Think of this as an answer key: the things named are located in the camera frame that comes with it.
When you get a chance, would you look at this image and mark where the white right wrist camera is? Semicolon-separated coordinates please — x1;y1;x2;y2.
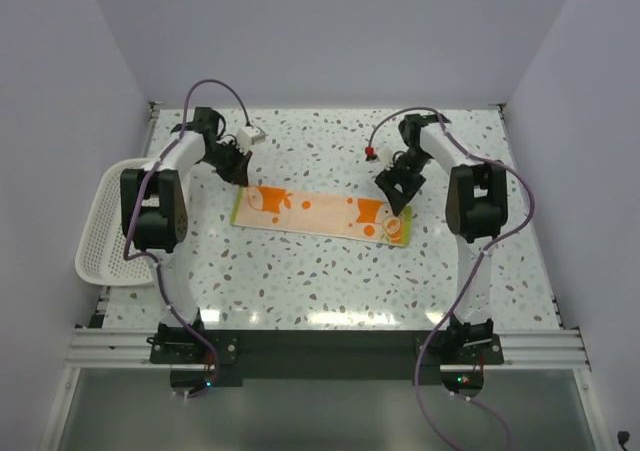
365;146;394;167

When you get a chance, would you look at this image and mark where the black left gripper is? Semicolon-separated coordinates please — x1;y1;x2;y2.
200;140;252;186

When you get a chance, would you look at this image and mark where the white perforated plastic basket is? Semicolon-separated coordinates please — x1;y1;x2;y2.
74;158;192;288

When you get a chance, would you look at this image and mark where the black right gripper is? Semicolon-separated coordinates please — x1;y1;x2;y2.
376;148;432;216

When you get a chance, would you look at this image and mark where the orange patterned towel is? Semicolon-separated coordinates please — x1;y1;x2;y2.
231;185;412;247

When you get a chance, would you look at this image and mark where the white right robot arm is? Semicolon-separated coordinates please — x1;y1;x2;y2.
366;108;508;364

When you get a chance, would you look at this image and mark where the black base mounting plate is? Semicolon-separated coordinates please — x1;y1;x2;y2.
147;325;505;390

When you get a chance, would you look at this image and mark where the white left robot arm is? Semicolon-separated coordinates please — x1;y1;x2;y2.
119;107;265;363

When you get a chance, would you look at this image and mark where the aluminium frame rail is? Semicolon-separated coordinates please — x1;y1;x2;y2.
66;328;591;370

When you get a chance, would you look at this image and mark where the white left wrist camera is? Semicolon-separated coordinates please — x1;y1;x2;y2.
236;126;267;153

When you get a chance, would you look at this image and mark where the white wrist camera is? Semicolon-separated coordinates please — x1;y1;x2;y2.
365;146;394;167
236;126;267;153

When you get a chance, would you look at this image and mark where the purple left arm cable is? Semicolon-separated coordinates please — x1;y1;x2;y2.
122;78;252;400

